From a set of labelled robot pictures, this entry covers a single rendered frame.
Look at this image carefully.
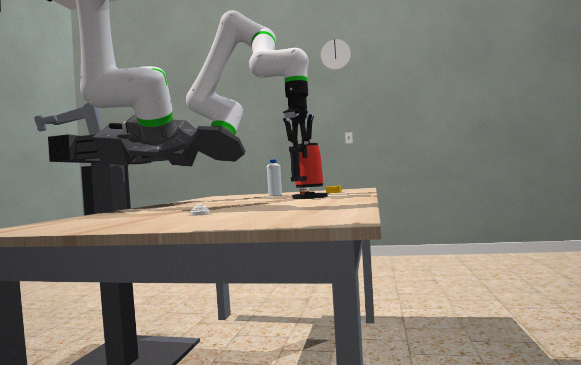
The white plastic bottle with blue cap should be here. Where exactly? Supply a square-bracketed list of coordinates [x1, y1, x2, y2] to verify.
[267, 160, 282, 196]

